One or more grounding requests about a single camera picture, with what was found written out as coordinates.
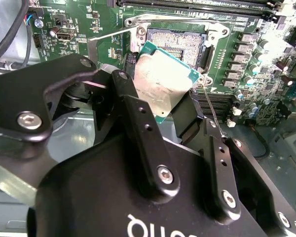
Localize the thin metal locking lever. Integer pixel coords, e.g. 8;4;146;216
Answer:
88;26;138;41
201;82;227;139

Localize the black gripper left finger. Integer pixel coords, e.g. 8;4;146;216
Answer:
0;54;181;204

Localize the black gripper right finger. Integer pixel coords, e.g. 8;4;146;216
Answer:
173;91;296;237

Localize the CPU with silver top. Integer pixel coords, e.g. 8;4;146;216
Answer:
132;40;202;124

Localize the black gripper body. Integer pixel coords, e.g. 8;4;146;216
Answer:
27;135;267;237

